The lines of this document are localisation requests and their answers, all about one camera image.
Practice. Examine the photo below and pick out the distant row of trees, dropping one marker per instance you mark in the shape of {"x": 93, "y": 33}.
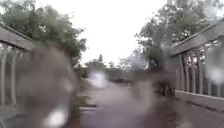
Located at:
{"x": 106, "y": 68}

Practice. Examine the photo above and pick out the grey wet bridge deck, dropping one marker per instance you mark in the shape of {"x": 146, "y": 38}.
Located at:
{"x": 116, "y": 110}

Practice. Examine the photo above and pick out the green leafy tree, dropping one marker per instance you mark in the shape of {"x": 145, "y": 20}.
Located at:
{"x": 46, "y": 26}
{"x": 180, "y": 23}

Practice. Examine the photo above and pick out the grey wooden bridge railing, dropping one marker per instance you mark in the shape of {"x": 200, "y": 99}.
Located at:
{"x": 196, "y": 66}
{"x": 10, "y": 66}

